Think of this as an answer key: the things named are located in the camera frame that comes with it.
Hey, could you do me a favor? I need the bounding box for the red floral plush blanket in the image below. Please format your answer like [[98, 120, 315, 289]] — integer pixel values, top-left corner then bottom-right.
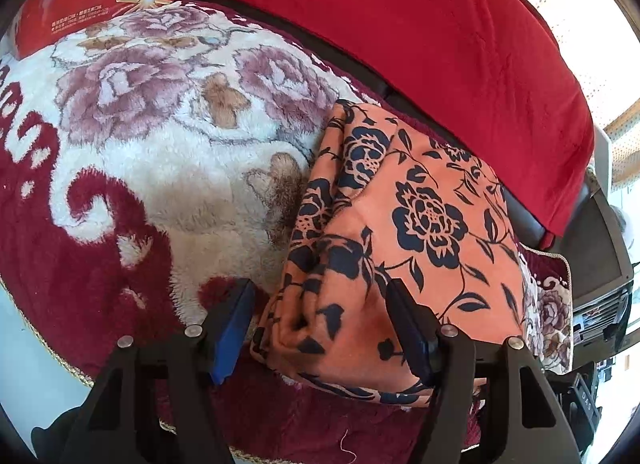
[[0, 0, 573, 462]]

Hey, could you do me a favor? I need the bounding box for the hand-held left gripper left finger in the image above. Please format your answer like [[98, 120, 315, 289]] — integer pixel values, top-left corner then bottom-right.
[[59, 278, 257, 464]]

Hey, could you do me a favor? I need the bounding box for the orange floral garment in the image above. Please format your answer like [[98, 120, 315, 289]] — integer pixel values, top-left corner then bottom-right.
[[250, 99, 531, 410]]

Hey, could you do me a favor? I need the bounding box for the plain red cloth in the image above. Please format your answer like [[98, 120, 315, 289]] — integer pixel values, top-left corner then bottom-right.
[[180, 0, 596, 250]]

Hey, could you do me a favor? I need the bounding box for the black plastic case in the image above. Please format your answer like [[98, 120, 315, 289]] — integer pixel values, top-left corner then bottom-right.
[[545, 364, 601, 445]]

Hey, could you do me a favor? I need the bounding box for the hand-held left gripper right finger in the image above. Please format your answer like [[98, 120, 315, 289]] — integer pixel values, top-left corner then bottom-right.
[[385, 278, 571, 464]]

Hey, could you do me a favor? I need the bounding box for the grey appliance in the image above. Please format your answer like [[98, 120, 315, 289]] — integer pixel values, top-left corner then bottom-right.
[[560, 189, 636, 345]]

